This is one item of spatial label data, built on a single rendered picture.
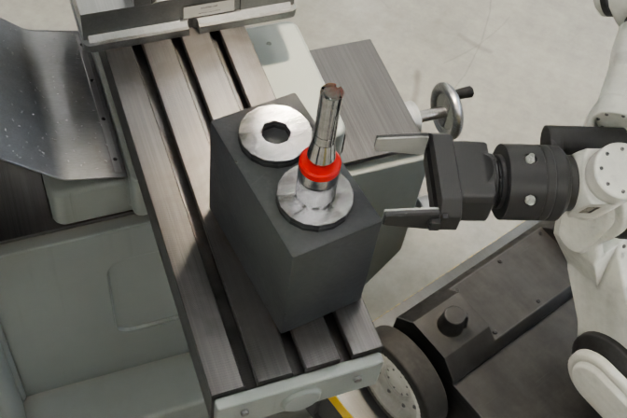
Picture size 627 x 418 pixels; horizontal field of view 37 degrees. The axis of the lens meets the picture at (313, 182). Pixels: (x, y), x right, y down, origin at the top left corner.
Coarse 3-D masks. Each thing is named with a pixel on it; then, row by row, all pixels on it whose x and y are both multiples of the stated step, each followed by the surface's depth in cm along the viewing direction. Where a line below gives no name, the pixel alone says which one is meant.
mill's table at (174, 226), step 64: (128, 64) 143; (192, 64) 145; (256, 64) 146; (128, 128) 136; (192, 128) 137; (192, 192) 131; (192, 256) 124; (192, 320) 118; (256, 320) 119; (320, 320) 120; (256, 384) 116; (320, 384) 117
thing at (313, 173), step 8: (304, 152) 103; (336, 152) 103; (304, 160) 102; (336, 160) 102; (304, 168) 101; (312, 168) 102; (320, 168) 102; (328, 168) 102; (336, 168) 102; (312, 176) 101; (320, 176) 101; (328, 176) 101
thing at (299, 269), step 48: (288, 96) 118; (240, 144) 112; (288, 144) 111; (240, 192) 113; (288, 192) 107; (336, 192) 108; (240, 240) 120; (288, 240) 105; (336, 240) 106; (288, 288) 109; (336, 288) 116
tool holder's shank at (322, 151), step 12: (324, 96) 93; (336, 96) 93; (324, 108) 94; (336, 108) 94; (324, 120) 95; (336, 120) 96; (324, 132) 97; (336, 132) 98; (312, 144) 100; (324, 144) 98; (312, 156) 100; (324, 156) 100
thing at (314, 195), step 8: (304, 176) 102; (336, 176) 102; (296, 184) 105; (304, 184) 103; (312, 184) 102; (320, 184) 102; (328, 184) 102; (336, 184) 104; (296, 192) 106; (304, 192) 104; (312, 192) 103; (320, 192) 103; (328, 192) 104; (304, 200) 105; (312, 200) 105; (320, 200) 104; (328, 200) 105; (312, 208) 106; (320, 208) 106
